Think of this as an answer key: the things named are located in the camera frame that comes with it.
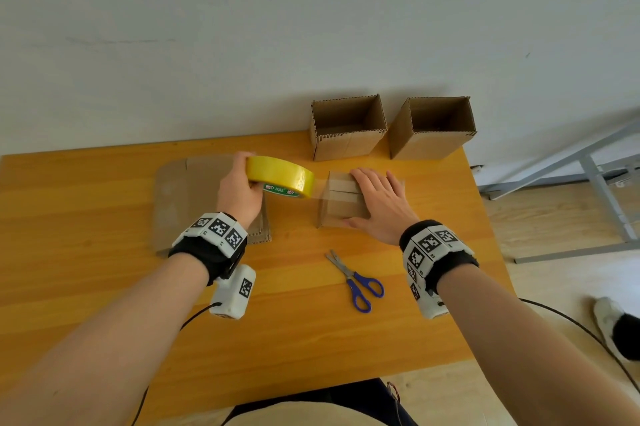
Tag person's left forearm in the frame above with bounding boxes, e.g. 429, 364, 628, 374
0, 253, 210, 426

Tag black left wristband with markers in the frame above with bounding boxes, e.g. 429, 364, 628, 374
167, 212, 249, 287

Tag black left camera cable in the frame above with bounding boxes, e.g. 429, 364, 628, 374
131, 302, 221, 426

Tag brown cardboard paper box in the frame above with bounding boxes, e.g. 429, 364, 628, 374
387, 96, 477, 161
309, 94, 389, 163
315, 169, 406, 230

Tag stack of cardboard boxes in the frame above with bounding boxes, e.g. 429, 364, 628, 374
152, 154, 273, 257

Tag blue-handled scissors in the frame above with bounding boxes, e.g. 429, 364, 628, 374
325, 249, 385, 315

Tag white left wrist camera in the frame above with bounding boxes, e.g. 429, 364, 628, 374
209, 264, 257, 321

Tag person's right hand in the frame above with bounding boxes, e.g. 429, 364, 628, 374
342, 168, 421, 247

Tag thin dark cord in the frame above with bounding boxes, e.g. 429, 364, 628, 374
387, 382, 406, 426

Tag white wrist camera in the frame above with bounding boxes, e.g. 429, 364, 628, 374
407, 285, 450, 321
209, 264, 257, 321

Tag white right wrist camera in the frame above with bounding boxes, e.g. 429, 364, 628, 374
407, 285, 450, 321

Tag person's dark and beige clothing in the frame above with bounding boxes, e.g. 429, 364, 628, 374
222, 313, 640, 426

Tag grey metal table frame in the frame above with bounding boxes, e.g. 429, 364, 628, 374
477, 120, 640, 265

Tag black wristband with markers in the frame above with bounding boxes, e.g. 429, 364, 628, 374
167, 212, 249, 287
399, 219, 480, 295

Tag person's right forearm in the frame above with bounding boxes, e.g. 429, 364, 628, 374
436, 263, 640, 426

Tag person's left hand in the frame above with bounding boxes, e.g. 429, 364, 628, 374
215, 150, 265, 231

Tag black right wristband with markers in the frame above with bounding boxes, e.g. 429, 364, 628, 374
399, 219, 480, 295

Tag black right camera cable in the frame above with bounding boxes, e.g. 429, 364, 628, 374
519, 298, 640, 391

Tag black camera cable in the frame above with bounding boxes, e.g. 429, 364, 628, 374
519, 298, 640, 391
131, 302, 221, 426

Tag yellow tape roll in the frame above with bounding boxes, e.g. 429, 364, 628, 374
245, 156, 317, 200

